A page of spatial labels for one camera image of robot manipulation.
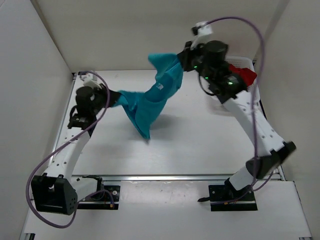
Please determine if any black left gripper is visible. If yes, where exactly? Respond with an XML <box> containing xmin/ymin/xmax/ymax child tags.
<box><xmin>90</xmin><ymin>83</ymin><xmax>121</xmax><ymax>115</ymax></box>

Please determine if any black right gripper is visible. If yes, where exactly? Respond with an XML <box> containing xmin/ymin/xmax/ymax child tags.
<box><xmin>177</xmin><ymin>40</ymin><xmax>214</xmax><ymax>83</ymax></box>

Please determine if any teal polo shirt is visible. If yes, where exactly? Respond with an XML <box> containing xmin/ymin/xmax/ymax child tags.
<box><xmin>113</xmin><ymin>53</ymin><xmax>184</xmax><ymax>141</ymax></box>

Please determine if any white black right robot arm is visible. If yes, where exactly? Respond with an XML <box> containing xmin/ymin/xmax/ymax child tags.
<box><xmin>178</xmin><ymin>40</ymin><xmax>296</xmax><ymax>200</ymax></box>

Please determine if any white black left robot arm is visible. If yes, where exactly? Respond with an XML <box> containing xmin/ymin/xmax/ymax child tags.
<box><xmin>30</xmin><ymin>85</ymin><xmax>121</xmax><ymax>215</ymax></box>

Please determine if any white plastic basket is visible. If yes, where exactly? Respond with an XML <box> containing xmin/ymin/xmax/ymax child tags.
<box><xmin>225</xmin><ymin>56</ymin><xmax>257</xmax><ymax>92</ymax></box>

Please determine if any red t shirt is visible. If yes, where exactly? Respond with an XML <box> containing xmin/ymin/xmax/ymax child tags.
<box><xmin>228</xmin><ymin>64</ymin><xmax>257</xmax><ymax>87</ymax></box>

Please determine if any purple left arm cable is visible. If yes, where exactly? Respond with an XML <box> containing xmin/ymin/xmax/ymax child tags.
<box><xmin>26</xmin><ymin>70</ymin><xmax>116</xmax><ymax>229</ymax></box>

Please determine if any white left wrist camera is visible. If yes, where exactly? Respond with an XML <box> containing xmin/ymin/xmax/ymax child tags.
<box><xmin>80</xmin><ymin>75</ymin><xmax>102</xmax><ymax>89</ymax></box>

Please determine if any aluminium table edge rail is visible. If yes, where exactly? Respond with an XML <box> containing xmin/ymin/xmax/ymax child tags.
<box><xmin>99</xmin><ymin>174</ymin><xmax>241</xmax><ymax>182</ymax></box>

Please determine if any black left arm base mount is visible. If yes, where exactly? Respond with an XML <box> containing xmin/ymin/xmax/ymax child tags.
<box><xmin>77</xmin><ymin>180</ymin><xmax>121</xmax><ymax>211</ymax></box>

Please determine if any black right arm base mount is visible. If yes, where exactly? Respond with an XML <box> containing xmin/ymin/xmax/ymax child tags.
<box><xmin>197</xmin><ymin>184</ymin><xmax>258</xmax><ymax>212</ymax></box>

